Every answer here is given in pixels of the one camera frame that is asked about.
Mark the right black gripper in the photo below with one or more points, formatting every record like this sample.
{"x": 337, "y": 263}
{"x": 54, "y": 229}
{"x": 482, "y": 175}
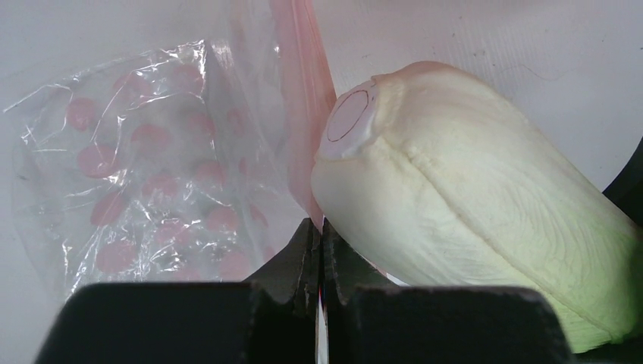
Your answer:
{"x": 625, "y": 191}

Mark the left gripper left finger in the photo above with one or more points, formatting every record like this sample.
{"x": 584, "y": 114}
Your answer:
{"x": 270, "y": 317}

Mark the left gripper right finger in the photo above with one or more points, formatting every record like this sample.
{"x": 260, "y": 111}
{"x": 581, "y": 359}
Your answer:
{"x": 372, "y": 320}

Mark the napa cabbage toy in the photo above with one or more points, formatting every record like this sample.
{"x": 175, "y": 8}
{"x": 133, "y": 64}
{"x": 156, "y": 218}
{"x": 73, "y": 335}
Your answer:
{"x": 436, "y": 178}

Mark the clear zip top bag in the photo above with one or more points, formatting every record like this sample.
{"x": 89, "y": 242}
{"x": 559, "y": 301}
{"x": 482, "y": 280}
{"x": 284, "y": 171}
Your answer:
{"x": 187, "y": 158}

